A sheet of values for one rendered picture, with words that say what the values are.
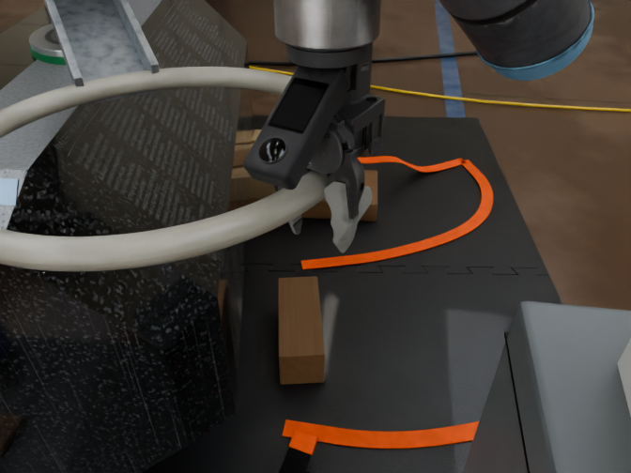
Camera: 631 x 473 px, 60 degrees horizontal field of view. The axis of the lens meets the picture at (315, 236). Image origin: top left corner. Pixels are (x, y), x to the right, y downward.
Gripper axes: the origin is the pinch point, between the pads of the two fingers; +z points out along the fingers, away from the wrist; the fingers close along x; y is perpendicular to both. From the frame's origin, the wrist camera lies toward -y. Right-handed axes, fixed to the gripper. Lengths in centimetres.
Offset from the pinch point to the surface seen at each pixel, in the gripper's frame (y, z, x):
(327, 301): 68, 85, 43
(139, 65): 16.9, -5.1, 45.9
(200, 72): 18.6, -5.7, 33.9
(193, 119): 38, 15, 59
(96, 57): 13, -6, 52
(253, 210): -8.2, -7.5, 0.9
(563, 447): -6.0, 6.0, -28.6
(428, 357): 66, 86, 7
